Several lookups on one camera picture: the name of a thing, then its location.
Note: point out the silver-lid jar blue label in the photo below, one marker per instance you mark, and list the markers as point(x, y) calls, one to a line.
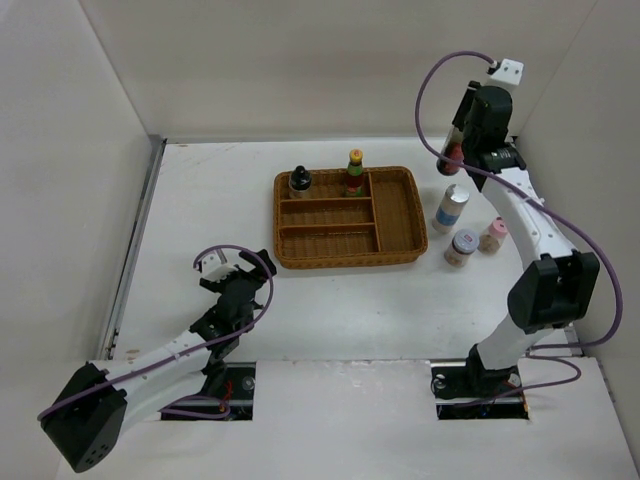
point(453, 202)

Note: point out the pink-lid spice jar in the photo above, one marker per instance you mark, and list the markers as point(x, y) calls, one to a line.
point(492, 238)

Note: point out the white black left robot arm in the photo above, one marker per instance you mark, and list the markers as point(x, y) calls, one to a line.
point(98, 405)

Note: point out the brown wicker divided tray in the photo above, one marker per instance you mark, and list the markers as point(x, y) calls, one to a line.
point(327, 229)

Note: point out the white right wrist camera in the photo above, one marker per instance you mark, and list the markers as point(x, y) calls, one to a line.
point(506, 74)

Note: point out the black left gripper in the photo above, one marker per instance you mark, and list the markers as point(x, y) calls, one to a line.
point(259, 266)

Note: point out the white-lid spice jar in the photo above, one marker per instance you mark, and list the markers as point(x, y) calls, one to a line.
point(463, 245)

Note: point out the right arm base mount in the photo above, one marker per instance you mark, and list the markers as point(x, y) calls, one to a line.
point(459, 395)

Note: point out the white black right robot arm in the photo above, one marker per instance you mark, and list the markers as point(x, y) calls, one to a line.
point(557, 281)

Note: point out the red sauce bottle green label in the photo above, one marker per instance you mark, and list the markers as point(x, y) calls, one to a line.
point(354, 177)

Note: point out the small black-capped glass jar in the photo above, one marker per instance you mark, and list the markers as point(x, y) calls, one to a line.
point(300, 182)

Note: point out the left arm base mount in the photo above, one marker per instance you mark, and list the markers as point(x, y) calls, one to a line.
point(228, 397)

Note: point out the tall soy sauce bottle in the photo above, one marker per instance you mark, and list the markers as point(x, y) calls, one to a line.
point(452, 150)

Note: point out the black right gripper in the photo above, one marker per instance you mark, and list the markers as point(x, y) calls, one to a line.
point(466, 104)

